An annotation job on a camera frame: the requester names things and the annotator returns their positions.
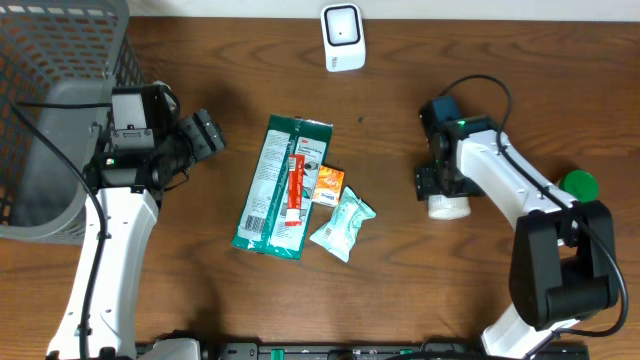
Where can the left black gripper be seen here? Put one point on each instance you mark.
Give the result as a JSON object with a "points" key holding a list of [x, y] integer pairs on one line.
{"points": [[199, 147]]}

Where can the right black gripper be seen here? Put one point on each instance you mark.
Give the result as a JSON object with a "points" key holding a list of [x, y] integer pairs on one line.
{"points": [[425, 185]]}

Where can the white blue label container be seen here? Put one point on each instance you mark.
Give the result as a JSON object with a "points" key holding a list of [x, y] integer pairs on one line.
{"points": [[441, 207]]}

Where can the red sachet packet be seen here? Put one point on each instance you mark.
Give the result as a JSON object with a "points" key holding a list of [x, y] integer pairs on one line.
{"points": [[295, 186]]}

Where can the green white pouch packet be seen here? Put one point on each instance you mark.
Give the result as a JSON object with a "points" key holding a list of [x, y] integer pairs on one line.
{"points": [[262, 225]]}

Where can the orange snack box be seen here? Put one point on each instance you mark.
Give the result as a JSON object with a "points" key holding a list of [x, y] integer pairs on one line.
{"points": [[328, 186]]}

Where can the mint green wipes pack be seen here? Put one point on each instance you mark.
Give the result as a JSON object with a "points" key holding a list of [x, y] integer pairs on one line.
{"points": [[338, 236]]}

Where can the green lid glass jar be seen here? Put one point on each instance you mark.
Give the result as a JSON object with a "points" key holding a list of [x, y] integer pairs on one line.
{"points": [[580, 184]]}

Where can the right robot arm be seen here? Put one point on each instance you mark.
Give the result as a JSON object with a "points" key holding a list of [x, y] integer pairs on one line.
{"points": [[563, 267]]}

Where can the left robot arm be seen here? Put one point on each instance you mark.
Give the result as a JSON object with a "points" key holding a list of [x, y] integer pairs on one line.
{"points": [[126, 191]]}

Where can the white barcode scanner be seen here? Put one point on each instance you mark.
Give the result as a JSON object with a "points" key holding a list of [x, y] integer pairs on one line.
{"points": [[343, 37]]}

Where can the grey plastic mesh basket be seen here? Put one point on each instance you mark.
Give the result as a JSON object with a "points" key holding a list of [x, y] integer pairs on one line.
{"points": [[62, 58]]}

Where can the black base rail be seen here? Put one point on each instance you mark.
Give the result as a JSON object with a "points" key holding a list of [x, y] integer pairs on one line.
{"points": [[255, 351]]}

